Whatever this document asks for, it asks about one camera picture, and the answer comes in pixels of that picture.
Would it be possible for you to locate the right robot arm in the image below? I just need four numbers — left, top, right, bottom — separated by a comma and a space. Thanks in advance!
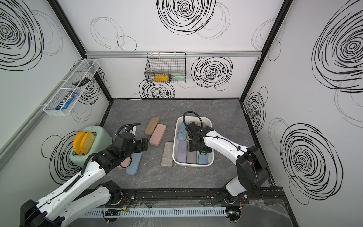
185, 123, 271, 197

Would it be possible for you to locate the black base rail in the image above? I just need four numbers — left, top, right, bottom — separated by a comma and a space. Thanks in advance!
82, 187, 287, 205

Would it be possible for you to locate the grey fabric glasses case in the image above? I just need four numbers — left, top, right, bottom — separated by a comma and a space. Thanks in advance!
187, 151, 198, 164

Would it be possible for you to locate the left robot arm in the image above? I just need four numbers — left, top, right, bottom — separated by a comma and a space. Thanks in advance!
20, 138, 148, 227

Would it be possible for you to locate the white slotted cable duct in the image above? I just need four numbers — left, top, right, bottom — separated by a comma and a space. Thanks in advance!
82, 207, 227, 218

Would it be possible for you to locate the white plastic storage tray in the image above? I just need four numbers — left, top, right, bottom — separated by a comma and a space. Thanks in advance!
172, 116, 214, 167

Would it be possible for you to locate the light blue glasses case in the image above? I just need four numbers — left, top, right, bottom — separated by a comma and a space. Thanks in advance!
177, 122, 188, 141
126, 152, 143, 176
198, 154, 209, 165

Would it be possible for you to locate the mint green toaster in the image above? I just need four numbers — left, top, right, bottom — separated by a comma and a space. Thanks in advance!
69, 126, 112, 167

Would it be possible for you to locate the purple fabric glasses case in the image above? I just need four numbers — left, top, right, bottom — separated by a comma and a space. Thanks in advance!
176, 141, 188, 163

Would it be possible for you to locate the aluminium wall rail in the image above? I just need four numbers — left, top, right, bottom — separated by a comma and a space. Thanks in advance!
1, 59, 83, 171
86, 50, 262, 58

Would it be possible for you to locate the aluminium wall rail back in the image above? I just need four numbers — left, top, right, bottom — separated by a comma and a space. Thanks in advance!
86, 50, 262, 58

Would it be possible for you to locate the tan fabric glasses case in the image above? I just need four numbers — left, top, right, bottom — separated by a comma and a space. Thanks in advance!
145, 116, 160, 136

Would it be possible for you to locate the orange toast slice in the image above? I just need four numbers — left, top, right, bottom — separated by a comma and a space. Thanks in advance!
73, 131, 85, 155
80, 132, 95, 155

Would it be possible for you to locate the black wire wall basket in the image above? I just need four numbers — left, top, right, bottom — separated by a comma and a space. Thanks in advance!
144, 56, 187, 83

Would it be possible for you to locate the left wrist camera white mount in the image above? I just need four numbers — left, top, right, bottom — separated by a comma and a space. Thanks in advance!
125, 125, 136, 139

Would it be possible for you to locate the aluminium wall rail left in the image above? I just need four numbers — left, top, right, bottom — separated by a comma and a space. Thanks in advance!
1, 59, 83, 171

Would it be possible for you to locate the pink glasses case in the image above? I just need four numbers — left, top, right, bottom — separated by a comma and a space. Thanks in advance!
118, 157, 132, 169
149, 124, 166, 146

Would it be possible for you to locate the black remote on shelf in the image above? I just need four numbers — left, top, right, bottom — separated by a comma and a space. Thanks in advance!
72, 78, 90, 88

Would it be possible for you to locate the blue candy packet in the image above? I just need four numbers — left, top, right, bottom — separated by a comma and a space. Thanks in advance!
55, 91, 78, 110

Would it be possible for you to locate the left orange toast slice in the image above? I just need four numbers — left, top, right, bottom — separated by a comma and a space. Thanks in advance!
73, 131, 85, 155

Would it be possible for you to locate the white wire wall shelf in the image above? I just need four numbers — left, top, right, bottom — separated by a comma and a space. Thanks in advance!
43, 59, 100, 117

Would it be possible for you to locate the right orange toast slice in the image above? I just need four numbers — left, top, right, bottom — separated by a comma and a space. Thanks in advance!
80, 132, 95, 155

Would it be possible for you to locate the yellow item in basket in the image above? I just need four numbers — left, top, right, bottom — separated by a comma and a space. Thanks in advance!
154, 74, 171, 83

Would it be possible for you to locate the green item in basket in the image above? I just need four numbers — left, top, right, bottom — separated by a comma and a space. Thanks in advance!
170, 73, 186, 83

